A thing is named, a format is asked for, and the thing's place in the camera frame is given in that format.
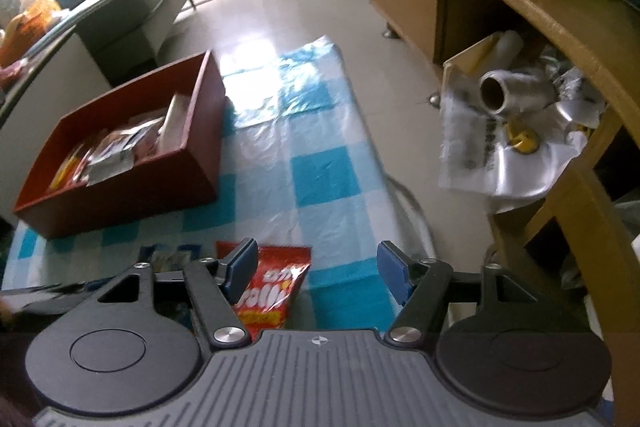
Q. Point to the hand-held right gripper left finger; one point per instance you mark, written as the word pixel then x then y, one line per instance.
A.
pixel 240 272

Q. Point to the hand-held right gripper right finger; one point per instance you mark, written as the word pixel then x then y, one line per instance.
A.
pixel 392 274

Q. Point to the red snack packet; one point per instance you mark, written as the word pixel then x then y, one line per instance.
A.
pixel 275 282

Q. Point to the red cardboard box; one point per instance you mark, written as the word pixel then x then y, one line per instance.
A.
pixel 130 192

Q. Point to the white wafer packet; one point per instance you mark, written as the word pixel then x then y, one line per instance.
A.
pixel 180 122

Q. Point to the yellow snack packet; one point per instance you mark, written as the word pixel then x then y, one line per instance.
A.
pixel 65 169

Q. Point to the blue snack packet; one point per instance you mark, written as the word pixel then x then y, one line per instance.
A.
pixel 165 257

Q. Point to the blue checkered tablecloth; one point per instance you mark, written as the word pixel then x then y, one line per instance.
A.
pixel 310 177

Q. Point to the white plastic bag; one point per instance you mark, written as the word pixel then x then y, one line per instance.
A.
pixel 485 157

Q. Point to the yellow round object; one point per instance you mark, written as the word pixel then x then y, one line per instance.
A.
pixel 522 139

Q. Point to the silver foil roll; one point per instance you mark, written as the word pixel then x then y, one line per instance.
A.
pixel 520 89

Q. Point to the white paper roll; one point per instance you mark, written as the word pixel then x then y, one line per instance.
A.
pixel 507 49

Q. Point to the grey sofa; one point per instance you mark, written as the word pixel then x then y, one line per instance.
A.
pixel 130 12

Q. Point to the wooden shelf unit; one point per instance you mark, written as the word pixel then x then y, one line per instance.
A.
pixel 590 72

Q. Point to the orange bag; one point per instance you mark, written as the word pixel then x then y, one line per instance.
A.
pixel 30 27

